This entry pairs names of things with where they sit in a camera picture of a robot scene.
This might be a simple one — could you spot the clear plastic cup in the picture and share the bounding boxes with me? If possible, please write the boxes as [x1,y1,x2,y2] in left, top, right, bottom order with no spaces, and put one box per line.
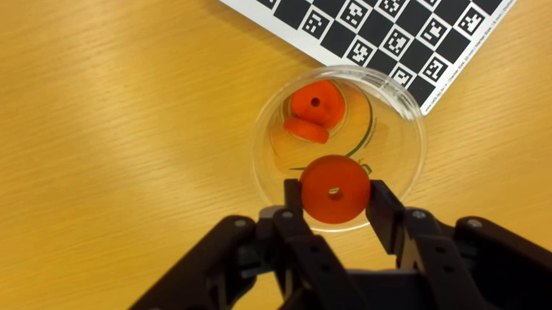
[251,63,430,234]

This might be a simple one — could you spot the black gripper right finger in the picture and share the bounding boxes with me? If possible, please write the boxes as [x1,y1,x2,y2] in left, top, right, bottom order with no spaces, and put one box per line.
[365,179,552,310]

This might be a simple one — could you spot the orange ring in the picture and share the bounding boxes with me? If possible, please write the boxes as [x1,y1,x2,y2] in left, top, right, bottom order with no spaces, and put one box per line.
[299,153,373,225]
[289,79,347,127]

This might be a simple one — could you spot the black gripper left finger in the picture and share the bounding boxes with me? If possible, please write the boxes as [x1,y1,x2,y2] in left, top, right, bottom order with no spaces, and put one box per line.
[128,177,370,310]

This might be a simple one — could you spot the white hexagon patterned board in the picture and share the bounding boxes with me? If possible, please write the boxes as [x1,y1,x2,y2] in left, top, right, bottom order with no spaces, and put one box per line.
[220,0,518,117]

